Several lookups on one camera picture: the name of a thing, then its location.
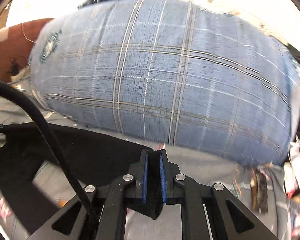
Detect black pants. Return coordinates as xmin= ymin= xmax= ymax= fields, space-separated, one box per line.
xmin=0 ymin=122 xmax=163 ymax=234

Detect brown wooden headboard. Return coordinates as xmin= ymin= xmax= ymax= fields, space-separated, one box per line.
xmin=0 ymin=18 xmax=52 ymax=82

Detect black hair clip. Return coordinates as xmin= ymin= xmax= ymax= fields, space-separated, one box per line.
xmin=250 ymin=170 xmax=268 ymax=214

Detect grey patterned bed sheet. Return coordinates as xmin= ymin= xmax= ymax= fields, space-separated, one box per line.
xmin=0 ymin=76 xmax=300 ymax=239

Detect blue plaid pillow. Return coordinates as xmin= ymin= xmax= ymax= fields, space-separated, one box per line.
xmin=29 ymin=0 xmax=300 ymax=166

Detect red clutter pile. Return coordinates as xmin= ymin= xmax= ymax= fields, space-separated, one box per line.
xmin=283 ymin=137 xmax=300 ymax=239

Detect black charger with cords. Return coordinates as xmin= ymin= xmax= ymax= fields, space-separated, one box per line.
xmin=8 ymin=58 xmax=24 ymax=76

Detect black cable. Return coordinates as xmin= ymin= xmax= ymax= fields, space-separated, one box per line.
xmin=0 ymin=80 xmax=101 ymax=240

